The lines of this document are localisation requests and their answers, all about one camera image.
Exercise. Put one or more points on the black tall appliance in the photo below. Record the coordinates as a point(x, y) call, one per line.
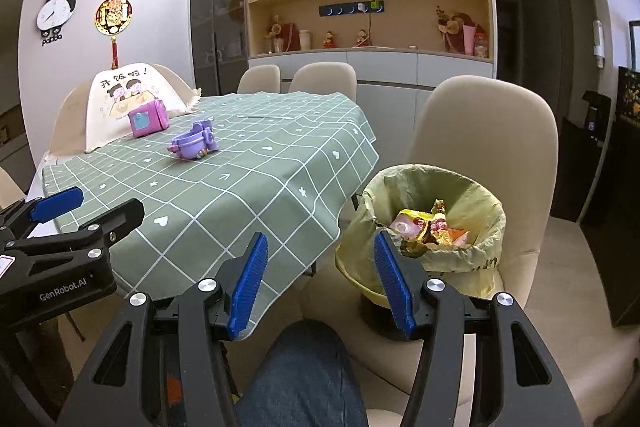
point(596, 112)

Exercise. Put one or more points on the person's leg in jeans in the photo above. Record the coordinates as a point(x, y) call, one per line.
point(300, 372)

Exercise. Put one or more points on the gold flower figurine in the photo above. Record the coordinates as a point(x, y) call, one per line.
point(274, 29)

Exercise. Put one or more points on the cartoon print food cover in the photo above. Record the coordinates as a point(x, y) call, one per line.
point(110, 107)

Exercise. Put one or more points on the flower bouquet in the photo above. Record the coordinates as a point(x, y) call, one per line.
point(452, 27)

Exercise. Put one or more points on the orange snack packet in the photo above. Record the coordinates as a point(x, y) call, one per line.
point(457, 238)

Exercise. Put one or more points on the yellow plastic bin bag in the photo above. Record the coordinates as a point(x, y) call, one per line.
point(380, 192)

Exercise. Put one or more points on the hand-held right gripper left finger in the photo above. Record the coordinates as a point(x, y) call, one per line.
point(247, 287)

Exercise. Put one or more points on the green white charger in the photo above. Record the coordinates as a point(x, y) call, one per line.
point(376, 4)

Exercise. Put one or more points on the dark cabinet gold pattern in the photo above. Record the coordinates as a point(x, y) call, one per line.
point(630, 97)

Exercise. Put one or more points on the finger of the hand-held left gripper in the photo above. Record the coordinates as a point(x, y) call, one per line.
point(120, 217)
point(55, 203)

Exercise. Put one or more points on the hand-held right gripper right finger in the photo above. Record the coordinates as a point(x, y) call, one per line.
point(395, 287)

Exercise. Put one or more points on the pink toy case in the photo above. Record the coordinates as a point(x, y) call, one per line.
point(147, 119)

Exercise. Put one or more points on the panda wall clock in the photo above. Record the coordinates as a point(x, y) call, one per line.
point(54, 14)

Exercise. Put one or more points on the green checked tablecloth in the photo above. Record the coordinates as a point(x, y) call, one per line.
point(225, 187)

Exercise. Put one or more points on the small yellow wrapper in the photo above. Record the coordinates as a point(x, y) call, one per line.
point(415, 213)

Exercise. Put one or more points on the black power strip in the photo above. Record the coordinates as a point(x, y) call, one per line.
point(340, 9)

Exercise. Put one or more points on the white lower cabinet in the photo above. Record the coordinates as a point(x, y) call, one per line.
point(390, 67)

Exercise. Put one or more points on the candy wrappers on table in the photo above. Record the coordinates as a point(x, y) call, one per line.
point(406, 226)

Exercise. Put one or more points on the small red gold doll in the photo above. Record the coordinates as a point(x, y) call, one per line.
point(328, 40)
point(361, 38)

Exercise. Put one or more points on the red lidded jar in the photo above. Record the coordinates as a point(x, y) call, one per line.
point(480, 47)

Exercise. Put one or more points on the beige dining chair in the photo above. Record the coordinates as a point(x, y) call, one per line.
point(9, 187)
point(490, 132)
point(257, 79)
point(322, 79)

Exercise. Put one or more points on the pink tube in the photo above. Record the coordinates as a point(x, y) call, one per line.
point(468, 41)

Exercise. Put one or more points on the purple toy case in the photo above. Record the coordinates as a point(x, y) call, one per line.
point(192, 144)

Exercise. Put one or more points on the dark glass cabinet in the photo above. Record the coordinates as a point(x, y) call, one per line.
point(217, 2)

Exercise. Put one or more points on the gold red candy wrapper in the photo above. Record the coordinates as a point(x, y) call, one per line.
point(437, 219)

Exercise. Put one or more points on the white wall intercom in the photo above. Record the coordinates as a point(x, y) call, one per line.
point(598, 39)

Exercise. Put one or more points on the red box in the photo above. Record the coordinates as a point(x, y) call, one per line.
point(291, 37)

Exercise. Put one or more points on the white cup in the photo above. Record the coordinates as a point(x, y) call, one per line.
point(305, 41)

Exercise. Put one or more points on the red gold hanging ornament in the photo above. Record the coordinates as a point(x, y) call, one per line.
point(112, 17)

